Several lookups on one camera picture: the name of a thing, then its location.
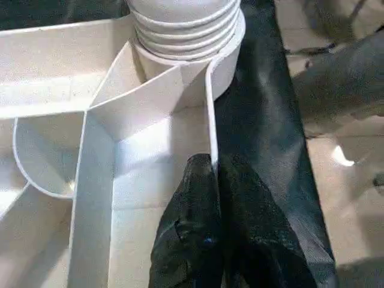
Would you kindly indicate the white plastic table top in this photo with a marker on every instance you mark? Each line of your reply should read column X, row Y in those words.
column 90, row 135

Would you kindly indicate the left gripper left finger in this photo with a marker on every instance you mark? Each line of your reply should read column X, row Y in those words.
column 189, row 234

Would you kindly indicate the white plastic table leg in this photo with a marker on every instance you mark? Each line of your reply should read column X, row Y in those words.
column 186, row 27

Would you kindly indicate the black mat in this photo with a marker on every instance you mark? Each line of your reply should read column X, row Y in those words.
column 261, row 120

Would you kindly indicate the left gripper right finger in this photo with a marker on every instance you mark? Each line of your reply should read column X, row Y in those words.
column 258, row 240

